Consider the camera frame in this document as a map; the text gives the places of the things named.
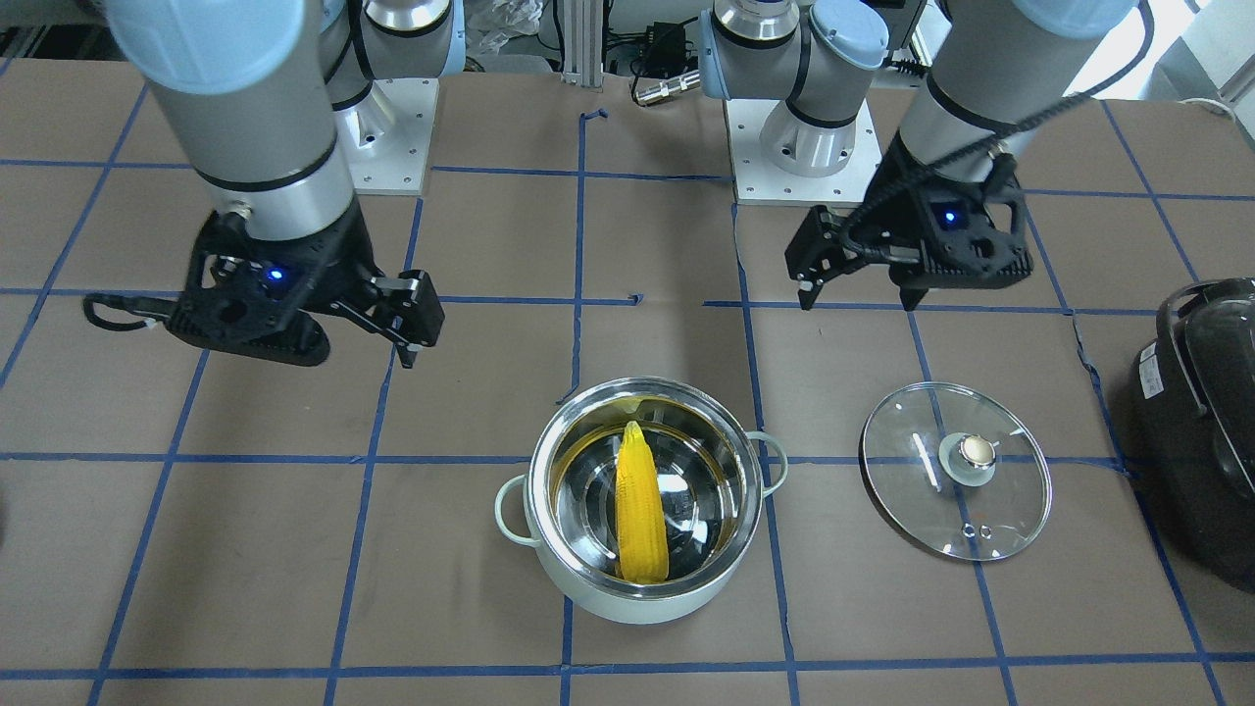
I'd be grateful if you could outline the yellow corn cob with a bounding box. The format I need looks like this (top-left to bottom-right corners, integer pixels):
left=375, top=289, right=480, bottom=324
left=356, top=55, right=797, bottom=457
left=615, top=421, right=671, bottom=584

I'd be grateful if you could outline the second white arm base plate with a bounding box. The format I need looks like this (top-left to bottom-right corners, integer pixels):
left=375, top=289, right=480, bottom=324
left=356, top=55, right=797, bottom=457
left=725, top=100, right=881, bottom=209

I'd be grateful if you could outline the black gripper body corn side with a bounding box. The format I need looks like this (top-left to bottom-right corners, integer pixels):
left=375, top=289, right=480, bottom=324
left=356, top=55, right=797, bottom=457
left=166, top=207, right=382, bottom=367

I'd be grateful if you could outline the dark brown rice cooker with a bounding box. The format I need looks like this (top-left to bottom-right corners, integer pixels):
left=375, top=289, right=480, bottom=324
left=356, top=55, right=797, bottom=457
left=1132, top=277, right=1254, bottom=591

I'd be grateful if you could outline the pale green steel pot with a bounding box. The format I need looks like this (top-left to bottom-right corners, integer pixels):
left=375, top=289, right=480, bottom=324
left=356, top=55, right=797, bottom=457
left=493, top=377, right=789, bottom=624

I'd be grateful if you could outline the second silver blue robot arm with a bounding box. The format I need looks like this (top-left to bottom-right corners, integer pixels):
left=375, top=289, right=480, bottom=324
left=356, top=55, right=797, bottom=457
left=697, top=1, right=1155, bottom=310

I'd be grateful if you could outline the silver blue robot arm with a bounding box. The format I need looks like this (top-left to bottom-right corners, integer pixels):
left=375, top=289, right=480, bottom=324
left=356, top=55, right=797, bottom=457
left=82, top=1, right=466, bottom=367

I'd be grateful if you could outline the black gripper body near cooker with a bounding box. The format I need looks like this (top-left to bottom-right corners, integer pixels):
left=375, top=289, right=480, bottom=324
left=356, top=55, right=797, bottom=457
left=853, top=137, right=1032, bottom=310

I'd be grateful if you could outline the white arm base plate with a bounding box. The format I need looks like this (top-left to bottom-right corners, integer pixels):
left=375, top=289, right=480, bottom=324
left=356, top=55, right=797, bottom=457
left=335, top=76, right=439, bottom=197

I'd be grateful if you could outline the glass pot lid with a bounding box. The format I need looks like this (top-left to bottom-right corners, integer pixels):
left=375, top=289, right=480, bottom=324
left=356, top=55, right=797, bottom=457
left=858, top=381, right=1053, bottom=563

